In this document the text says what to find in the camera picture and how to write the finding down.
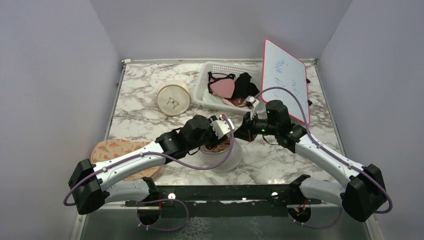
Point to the white plastic laundry basket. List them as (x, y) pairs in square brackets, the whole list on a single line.
[(219, 78)]

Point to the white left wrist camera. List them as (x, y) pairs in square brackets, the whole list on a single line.
[(221, 126)]

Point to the floral flat laundry bag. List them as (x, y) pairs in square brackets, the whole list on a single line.
[(112, 148)]

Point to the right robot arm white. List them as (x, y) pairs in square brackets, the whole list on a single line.
[(359, 190)]

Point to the peach lace bra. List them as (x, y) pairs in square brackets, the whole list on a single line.
[(222, 147)]

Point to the white mesh laundry bag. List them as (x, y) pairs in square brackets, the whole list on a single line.
[(225, 161)]

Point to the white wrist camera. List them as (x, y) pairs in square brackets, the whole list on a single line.
[(221, 126), (252, 103)]

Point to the peach satin garment in basket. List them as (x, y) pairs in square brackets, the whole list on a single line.
[(238, 103)]

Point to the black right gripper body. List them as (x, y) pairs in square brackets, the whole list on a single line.
[(254, 127)]

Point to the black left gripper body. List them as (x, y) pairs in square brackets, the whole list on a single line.
[(209, 140)]

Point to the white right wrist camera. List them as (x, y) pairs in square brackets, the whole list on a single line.
[(252, 103)]

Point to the pale green garment in basket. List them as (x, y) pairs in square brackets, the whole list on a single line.
[(211, 98)]

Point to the black garment in basket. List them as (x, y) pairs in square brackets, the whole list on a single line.
[(243, 87)]

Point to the black mounting rail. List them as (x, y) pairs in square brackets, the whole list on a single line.
[(215, 201)]

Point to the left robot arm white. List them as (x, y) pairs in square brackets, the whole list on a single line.
[(94, 184)]

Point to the beige round laundry bag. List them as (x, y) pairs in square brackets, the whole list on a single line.
[(173, 97)]

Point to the pink-framed whiteboard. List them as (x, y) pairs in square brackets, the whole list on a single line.
[(282, 69)]

